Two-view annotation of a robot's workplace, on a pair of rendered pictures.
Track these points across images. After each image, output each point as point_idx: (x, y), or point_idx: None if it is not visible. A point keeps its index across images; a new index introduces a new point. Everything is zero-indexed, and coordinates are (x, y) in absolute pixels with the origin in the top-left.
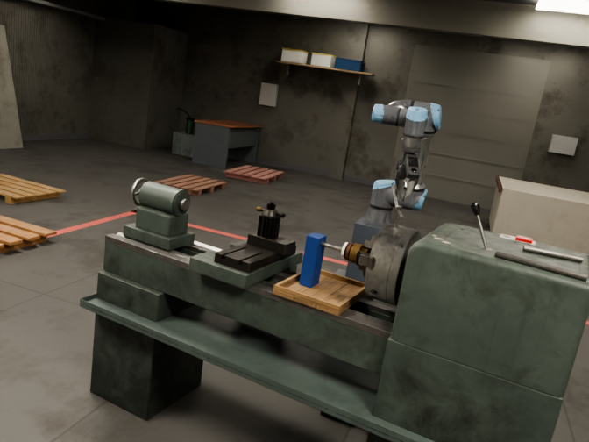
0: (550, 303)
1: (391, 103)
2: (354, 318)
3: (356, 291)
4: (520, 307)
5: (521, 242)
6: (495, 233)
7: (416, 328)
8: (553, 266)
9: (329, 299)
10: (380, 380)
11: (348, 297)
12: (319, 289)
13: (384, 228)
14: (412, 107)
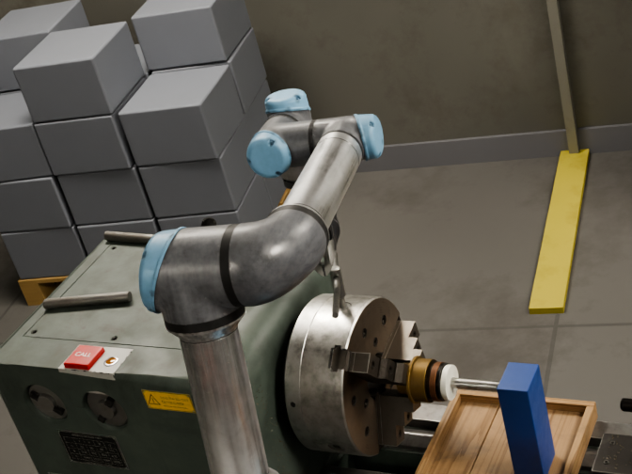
0: None
1: (311, 209)
2: (428, 409)
3: (427, 460)
4: None
5: (101, 344)
6: (129, 365)
7: None
8: (140, 233)
9: (481, 427)
10: None
11: (442, 427)
12: (507, 453)
13: (367, 298)
14: (297, 89)
